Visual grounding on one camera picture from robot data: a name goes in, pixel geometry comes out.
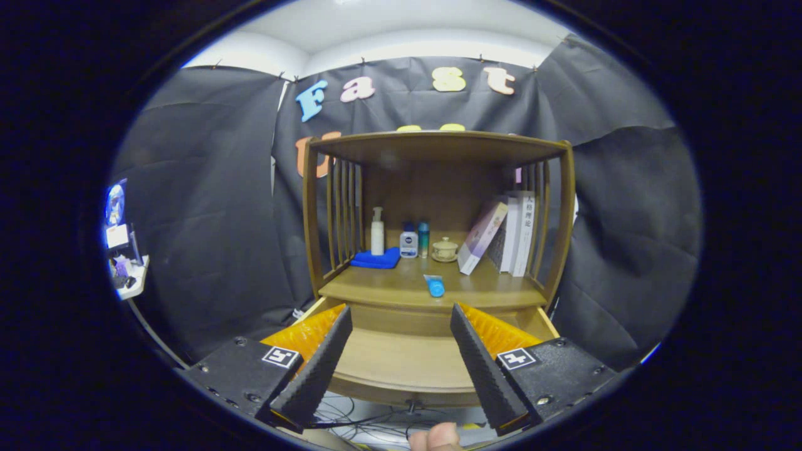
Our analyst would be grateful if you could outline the white side shelf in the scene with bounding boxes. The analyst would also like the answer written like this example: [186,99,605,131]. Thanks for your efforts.
[110,254,150,301]

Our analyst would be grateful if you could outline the patterned cover white book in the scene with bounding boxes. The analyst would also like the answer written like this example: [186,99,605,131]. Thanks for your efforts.
[487,195,519,274]

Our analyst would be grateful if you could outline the wooden drawer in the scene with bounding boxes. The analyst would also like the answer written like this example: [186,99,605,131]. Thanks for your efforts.
[294,296,560,408]

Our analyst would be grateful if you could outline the wooden countertop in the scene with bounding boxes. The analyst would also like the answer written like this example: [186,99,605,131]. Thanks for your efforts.
[318,254,548,313]

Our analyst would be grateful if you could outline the black floor cables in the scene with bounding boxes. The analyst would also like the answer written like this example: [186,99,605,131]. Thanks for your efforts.
[310,395,489,451]

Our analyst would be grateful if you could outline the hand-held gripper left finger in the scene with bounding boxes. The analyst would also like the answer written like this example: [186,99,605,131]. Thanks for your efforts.
[179,304,353,433]

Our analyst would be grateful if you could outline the blue folded cloth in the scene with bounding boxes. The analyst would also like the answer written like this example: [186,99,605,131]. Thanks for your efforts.
[350,247,402,270]

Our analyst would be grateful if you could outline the pink purple book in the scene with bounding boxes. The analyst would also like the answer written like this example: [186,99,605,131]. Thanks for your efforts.
[457,200,509,276]

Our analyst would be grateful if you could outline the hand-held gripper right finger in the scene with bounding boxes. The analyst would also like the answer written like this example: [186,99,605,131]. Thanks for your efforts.
[450,303,621,437]

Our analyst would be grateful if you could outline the white pump bottle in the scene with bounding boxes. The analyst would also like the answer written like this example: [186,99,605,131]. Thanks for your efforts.
[370,207,385,256]

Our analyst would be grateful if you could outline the wooden cabinet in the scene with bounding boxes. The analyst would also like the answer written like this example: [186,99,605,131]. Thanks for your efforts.
[303,130,576,314]

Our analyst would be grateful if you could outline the beige lidded teacup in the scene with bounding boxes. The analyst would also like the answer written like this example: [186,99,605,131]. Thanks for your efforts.
[431,237,460,263]

